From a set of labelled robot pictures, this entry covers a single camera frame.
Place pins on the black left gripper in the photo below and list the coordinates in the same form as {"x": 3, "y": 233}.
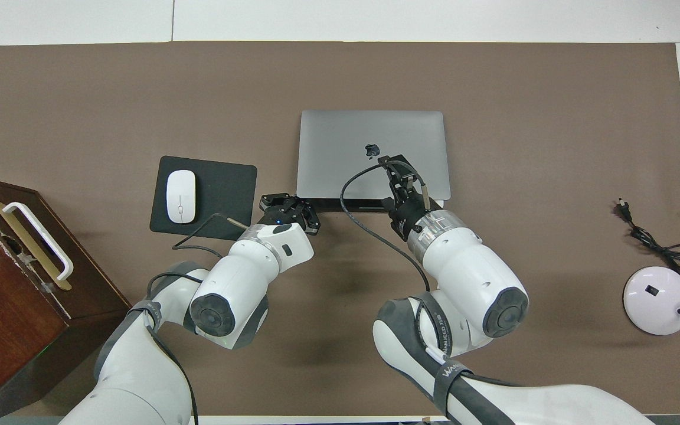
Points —
{"x": 285, "y": 215}

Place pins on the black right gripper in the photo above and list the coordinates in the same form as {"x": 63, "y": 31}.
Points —
{"x": 406, "y": 215}

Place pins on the silver apple laptop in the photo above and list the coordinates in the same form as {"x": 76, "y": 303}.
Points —
{"x": 340, "y": 153}

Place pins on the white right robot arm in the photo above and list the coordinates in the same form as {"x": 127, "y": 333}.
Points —
{"x": 470, "y": 265}

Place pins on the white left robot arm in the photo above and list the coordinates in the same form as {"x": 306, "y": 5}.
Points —
{"x": 245, "y": 277}

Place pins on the black mouse pad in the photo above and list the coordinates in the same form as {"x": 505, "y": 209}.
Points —
{"x": 222, "y": 200}

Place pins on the white computer mouse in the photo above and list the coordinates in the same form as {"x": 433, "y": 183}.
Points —
{"x": 180, "y": 196}

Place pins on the brown table mat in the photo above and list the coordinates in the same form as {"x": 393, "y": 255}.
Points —
{"x": 552, "y": 147}

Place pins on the white desk lamp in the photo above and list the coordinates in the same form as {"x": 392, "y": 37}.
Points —
{"x": 656, "y": 301}

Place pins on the dark brown wooden box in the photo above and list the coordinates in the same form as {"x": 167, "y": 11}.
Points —
{"x": 9, "y": 330}

